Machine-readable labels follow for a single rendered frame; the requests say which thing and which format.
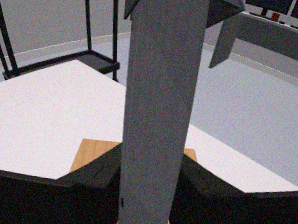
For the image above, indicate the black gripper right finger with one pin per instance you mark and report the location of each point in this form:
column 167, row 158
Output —
column 201, row 198

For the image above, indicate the wooden board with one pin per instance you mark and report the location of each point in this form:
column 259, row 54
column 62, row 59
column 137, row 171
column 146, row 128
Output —
column 91, row 149

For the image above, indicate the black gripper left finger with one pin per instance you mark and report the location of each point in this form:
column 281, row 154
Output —
column 88, row 195

